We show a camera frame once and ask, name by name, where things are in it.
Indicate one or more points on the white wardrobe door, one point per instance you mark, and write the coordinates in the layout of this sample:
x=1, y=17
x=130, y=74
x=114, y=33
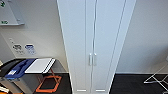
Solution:
x=75, y=33
x=108, y=33

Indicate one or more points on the white board with black edge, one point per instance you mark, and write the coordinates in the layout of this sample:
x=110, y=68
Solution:
x=38, y=65

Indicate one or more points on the white wardrobe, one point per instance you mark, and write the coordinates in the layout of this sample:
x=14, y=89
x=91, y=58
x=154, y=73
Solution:
x=128, y=10

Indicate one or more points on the blue plastic case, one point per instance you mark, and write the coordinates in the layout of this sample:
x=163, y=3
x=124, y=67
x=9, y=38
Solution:
x=21, y=68

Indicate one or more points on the white drying rack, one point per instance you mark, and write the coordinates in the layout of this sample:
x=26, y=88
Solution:
x=154, y=76

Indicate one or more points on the blue and white wall sign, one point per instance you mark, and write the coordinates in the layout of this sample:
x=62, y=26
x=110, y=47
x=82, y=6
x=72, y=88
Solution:
x=30, y=49

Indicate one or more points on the orange folding stand frame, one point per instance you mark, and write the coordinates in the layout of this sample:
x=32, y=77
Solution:
x=45, y=90

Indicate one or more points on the white wall sign dark print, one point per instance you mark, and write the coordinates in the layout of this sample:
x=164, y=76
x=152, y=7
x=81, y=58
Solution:
x=17, y=49

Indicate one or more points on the white wall switch plate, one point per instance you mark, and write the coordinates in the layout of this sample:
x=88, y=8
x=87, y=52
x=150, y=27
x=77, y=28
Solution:
x=11, y=40

